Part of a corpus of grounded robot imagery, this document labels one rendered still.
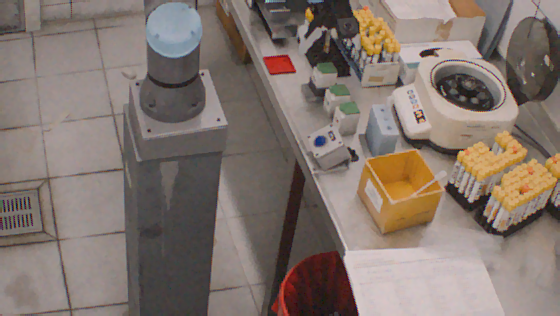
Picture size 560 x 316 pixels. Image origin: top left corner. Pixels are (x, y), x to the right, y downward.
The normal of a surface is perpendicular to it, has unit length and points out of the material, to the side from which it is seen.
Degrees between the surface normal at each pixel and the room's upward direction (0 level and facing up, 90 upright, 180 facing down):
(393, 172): 90
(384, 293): 1
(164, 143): 90
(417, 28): 93
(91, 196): 0
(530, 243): 0
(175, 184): 90
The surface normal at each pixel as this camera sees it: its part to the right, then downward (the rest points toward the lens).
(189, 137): 0.29, 0.68
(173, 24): 0.11, -0.59
